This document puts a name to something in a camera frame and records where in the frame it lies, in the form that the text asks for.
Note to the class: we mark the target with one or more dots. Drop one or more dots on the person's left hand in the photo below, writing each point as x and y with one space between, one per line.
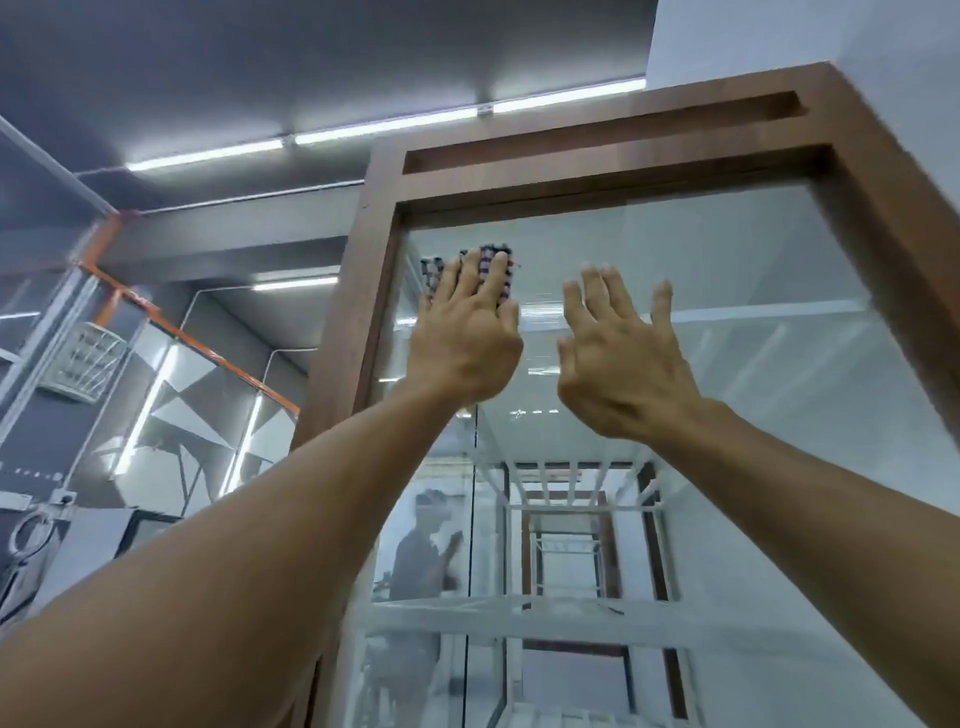
465 345

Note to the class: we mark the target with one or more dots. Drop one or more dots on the person's right hand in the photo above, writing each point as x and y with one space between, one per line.
630 375

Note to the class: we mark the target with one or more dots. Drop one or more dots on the blue white checkered cloth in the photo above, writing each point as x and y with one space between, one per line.
431 274

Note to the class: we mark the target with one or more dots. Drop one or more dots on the wooden glass display cabinet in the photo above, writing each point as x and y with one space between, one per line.
352 300

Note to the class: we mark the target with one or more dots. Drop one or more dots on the person's left forearm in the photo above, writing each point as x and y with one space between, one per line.
225 585

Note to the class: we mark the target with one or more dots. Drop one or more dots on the person's right forearm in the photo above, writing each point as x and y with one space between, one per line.
825 540

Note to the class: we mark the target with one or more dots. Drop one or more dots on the ceiling light tube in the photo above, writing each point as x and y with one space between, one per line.
386 125
570 95
296 283
206 154

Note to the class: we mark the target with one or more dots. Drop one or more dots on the orange handrail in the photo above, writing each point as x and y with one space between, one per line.
187 341

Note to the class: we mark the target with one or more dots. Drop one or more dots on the vertical wall light strip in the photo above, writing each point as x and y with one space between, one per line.
244 442
146 405

